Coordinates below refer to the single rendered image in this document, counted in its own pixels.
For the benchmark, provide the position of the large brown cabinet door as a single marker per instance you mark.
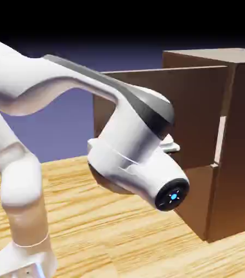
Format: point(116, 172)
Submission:
point(196, 113)

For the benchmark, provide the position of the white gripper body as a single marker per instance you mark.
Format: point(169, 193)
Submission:
point(170, 146)

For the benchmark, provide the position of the brown wooden cabinet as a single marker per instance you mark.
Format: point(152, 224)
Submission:
point(241, 141)

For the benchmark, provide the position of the small brown cabinet door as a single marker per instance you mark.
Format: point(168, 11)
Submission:
point(200, 195)

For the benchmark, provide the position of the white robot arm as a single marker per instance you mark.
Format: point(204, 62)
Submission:
point(26, 82)

